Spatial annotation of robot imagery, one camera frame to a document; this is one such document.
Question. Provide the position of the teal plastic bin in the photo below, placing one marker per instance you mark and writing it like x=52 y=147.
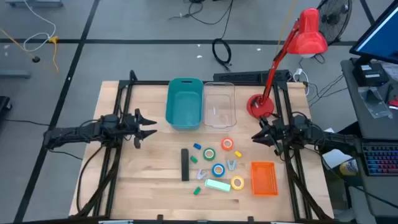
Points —
x=183 y=105

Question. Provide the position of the white paper sheet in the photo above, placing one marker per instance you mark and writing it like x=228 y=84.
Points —
x=335 y=157

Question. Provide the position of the black floor stand foot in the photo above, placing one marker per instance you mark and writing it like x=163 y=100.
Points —
x=3 y=104

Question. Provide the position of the blue mini stapler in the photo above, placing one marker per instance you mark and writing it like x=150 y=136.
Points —
x=197 y=146

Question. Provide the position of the grey-blue staple remover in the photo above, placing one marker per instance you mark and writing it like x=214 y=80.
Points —
x=231 y=166

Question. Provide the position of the green mini stapler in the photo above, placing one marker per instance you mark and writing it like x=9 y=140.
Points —
x=197 y=190
x=194 y=159

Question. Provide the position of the grey desk foot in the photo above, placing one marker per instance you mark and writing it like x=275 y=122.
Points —
x=14 y=74
x=34 y=3

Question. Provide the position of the orange tape roll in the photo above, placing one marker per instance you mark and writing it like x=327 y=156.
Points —
x=222 y=144

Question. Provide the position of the yellow tape roll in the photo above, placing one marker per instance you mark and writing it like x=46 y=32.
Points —
x=232 y=183

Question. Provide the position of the mint green stapler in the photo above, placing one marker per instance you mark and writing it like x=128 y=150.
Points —
x=217 y=185

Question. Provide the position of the clear plastic bag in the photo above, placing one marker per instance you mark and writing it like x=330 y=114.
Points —
x=374 y=104

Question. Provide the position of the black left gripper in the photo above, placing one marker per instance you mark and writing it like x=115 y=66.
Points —
x=129 y=126

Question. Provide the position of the backlit black keyboard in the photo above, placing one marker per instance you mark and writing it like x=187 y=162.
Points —
x=381 y=160

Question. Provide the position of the yellow mini stapler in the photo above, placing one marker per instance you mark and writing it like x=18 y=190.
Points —
x=237 y=154

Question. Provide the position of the black stapler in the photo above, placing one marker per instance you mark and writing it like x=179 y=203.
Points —
x=185 y=165

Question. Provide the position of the clear plastic bin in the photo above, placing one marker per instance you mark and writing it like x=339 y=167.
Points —
x=219 y=105

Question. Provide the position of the green tape roll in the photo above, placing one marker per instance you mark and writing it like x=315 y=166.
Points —
x=204 y=154

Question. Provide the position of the black mini computer box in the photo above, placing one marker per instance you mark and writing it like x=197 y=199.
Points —
x=370 y=74

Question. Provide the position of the black floor fan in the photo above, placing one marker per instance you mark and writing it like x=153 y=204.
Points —
x=334 y=18

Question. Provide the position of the blue tape roll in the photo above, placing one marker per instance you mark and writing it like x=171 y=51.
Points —
x=213 y=170

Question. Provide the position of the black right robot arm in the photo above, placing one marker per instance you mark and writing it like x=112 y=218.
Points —
x=329 y=138

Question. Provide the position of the orange plastic basket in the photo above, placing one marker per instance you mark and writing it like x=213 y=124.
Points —
x=264 y=179

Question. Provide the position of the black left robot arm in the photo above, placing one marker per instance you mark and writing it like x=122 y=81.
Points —
x=77 y=132

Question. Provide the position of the red desk lamp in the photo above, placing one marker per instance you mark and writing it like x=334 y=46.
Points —
x=308 y=34

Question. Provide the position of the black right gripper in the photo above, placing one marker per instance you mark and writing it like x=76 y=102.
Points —
x=281 y=133

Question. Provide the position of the computer monitor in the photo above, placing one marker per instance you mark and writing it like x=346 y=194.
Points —
x=379 y=40

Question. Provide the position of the red tool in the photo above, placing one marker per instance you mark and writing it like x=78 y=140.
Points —
x=394 y=102

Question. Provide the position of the yellow and white bottle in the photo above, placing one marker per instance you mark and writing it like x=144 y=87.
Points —
x=348 y=168

